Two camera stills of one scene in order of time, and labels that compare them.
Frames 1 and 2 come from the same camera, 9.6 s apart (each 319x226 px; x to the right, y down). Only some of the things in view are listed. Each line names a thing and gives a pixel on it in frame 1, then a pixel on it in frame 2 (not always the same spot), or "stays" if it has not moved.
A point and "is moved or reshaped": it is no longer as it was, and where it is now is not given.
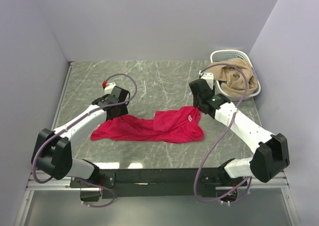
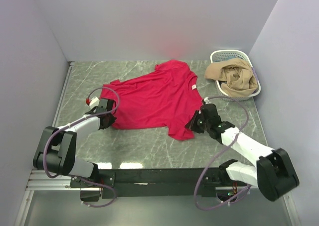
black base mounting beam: [156, 182] stays
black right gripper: [194, 101] → [191, 125]
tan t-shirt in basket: [235, 84] stays
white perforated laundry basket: [224, 54] stays
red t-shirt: [169, 124] is moved or reshaped
